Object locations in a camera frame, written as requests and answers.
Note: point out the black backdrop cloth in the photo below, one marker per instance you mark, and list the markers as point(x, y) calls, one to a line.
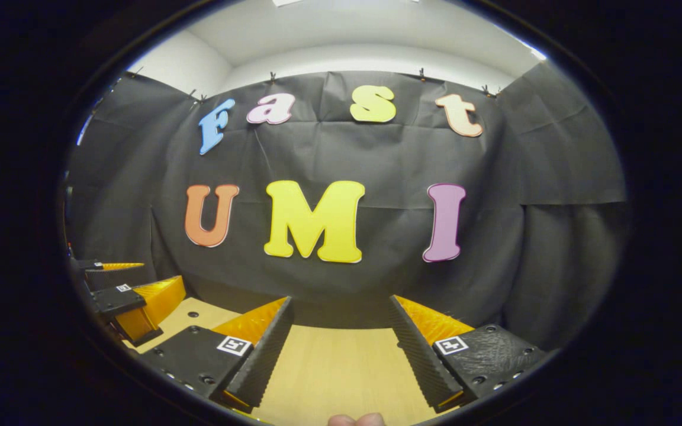
point(388, 160)

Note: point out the light wooden desktop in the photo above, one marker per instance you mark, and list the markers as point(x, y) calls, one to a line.
point(341, 378)

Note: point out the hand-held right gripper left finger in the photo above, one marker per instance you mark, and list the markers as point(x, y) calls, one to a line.
point(267, 361)

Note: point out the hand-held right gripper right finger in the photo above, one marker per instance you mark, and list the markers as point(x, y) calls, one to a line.
point(421, 361)

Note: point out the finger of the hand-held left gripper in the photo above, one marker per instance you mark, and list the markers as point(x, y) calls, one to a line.
point(87, 265)
point(113, 299)

